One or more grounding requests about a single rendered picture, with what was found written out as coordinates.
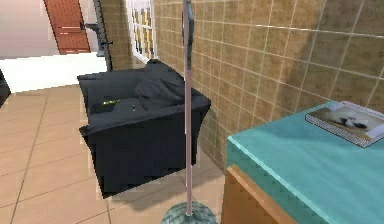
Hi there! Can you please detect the small green item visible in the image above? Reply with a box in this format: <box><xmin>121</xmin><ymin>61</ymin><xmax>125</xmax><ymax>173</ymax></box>
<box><xmin>101</xmin><ymin>98</ymin><xmax>123</xmax><ymax>107</ymax></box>

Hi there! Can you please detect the black furniture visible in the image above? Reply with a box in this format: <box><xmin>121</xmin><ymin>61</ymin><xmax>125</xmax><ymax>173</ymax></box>
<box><xmin>0</xmin><ymin>69</ymin><xmax>12</xmax><ymax>108</ymax></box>

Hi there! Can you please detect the black armchair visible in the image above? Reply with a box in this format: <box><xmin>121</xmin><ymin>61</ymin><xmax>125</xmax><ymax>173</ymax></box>
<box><xmin>77</xmin><ymin>58</ymin><xmax>212</xmax><ymax>200</ymax></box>

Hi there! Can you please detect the red-brown room door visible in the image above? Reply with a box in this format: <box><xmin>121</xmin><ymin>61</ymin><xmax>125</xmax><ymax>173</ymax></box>
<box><xmin>42</xmin><ymin>0</ymin><xmax>92</xmax><ymax>56</ymax></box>

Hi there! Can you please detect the dark grey cushion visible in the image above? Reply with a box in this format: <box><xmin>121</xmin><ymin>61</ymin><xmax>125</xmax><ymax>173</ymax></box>
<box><xmin>134</xmin><ymin>59</ymin><xmax>186</xmax><ymax>112</ymax></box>

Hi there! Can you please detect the teal top wooden table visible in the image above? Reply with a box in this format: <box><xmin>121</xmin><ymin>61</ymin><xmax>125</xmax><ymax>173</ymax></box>
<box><xmin>220</xmin><ymin>100</ymin><xmax>384</xmax><ymax>224</ymax></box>

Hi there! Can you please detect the white framed window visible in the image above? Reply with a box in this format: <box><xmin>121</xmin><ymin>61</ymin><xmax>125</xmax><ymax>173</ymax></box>
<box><xmin>125</xmin><ymin>0</ymin><xmax>158</xmax><ymax>64</ymax></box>

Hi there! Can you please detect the book with panda cover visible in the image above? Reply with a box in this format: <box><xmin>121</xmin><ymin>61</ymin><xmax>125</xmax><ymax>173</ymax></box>
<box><xmin>304</xmin><ymin>101</ymin><xmax>384</xmax><ymax>149</ymax></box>

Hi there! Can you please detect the dark grey open door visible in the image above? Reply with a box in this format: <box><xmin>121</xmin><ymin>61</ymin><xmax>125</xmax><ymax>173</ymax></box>
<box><xmin>84</xmin><ymin>0</ymin><xmax>114</xmax><ymax>72</ymax></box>

